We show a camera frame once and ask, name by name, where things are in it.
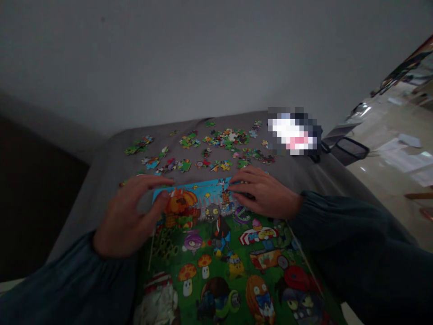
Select person's right fingers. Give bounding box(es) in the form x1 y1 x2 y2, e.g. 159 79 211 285
231 165 275 185

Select person's left thumb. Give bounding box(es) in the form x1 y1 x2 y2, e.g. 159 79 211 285
142 190 170 221

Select colourful leaning board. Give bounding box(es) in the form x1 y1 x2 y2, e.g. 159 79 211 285
370 33 433 99

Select grey bed cover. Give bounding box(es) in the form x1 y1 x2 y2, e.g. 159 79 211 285
46 109 420 325

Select white paper sheet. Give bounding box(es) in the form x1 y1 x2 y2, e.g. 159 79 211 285
397 132 423 149

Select person's right index finger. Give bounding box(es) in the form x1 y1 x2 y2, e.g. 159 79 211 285
228 182 257 195

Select person's left hand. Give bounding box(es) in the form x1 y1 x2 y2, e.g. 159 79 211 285
93 174 176 260

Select spread of white papers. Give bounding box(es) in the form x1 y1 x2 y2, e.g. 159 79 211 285
381 145 433 187

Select person's left fingers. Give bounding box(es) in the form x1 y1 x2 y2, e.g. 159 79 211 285
125 174 168 190

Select person's right thumb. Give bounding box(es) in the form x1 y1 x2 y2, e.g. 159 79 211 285
232 192 260 210

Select black mesh waste bin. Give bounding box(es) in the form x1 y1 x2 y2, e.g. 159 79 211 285
332 136 370 167

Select person's right hand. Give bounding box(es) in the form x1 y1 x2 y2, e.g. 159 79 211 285
228 165 304 221

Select assembled colourful cartoon jigsaw puzzle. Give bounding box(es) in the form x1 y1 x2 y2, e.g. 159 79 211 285
133 176 343 325

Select person's left index finger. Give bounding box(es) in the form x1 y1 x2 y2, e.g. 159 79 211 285
137 180 176 194

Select scatter of loose puzzle pieces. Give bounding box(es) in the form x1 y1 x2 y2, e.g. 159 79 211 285
118 120 279 187

